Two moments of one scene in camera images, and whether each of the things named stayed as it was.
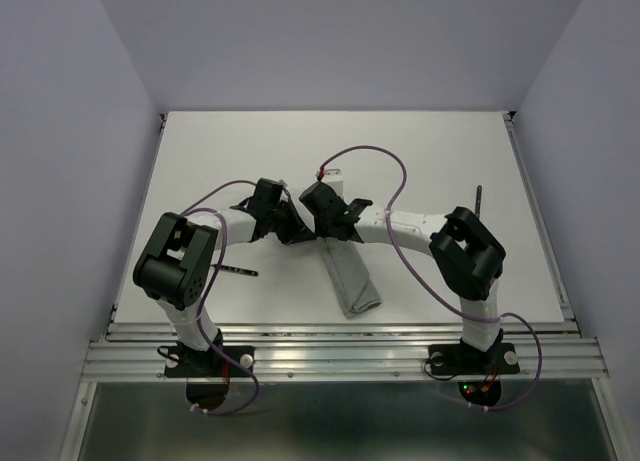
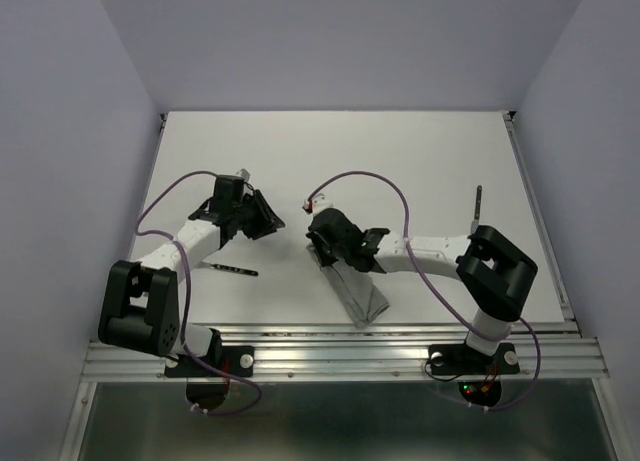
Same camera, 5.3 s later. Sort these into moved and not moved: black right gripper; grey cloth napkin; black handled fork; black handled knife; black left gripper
Moved: black left gripper; black right gripper; grey cloth napkin
Not moved: black handled knife; black handled fork
